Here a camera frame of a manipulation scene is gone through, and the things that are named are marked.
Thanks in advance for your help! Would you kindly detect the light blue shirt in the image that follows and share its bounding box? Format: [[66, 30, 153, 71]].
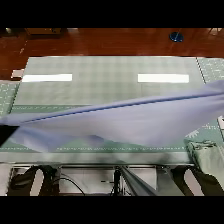
[[0, 79, 224, 153]]

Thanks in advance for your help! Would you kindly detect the blue round object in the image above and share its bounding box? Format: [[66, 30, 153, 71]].
[[168, 31, 185, 43]]

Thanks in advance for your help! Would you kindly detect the green garment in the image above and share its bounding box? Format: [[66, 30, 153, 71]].
[[184, 139, 224, 188]]

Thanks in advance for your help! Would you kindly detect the silver frame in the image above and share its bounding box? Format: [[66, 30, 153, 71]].
[[9, 161, 198, 197]]

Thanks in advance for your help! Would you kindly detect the black cable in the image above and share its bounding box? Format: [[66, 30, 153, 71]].
[[54, 176, 86, 197]]

